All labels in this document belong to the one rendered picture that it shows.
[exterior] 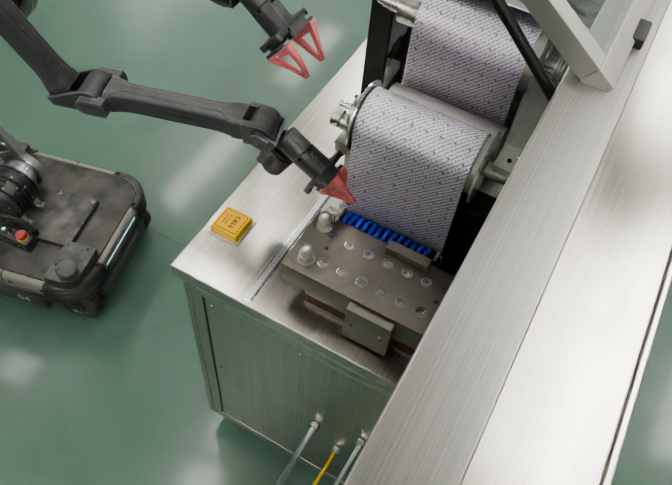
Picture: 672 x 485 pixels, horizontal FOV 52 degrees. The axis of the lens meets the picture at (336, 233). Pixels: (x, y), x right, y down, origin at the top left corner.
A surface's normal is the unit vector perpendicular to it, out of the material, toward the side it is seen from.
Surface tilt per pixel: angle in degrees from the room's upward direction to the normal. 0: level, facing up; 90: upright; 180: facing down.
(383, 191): 90
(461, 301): 0
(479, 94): 92
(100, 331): 0
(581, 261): 0
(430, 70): 92
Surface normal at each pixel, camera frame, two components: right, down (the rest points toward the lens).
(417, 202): -0.48, 0.69
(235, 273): 0.07, -0.59
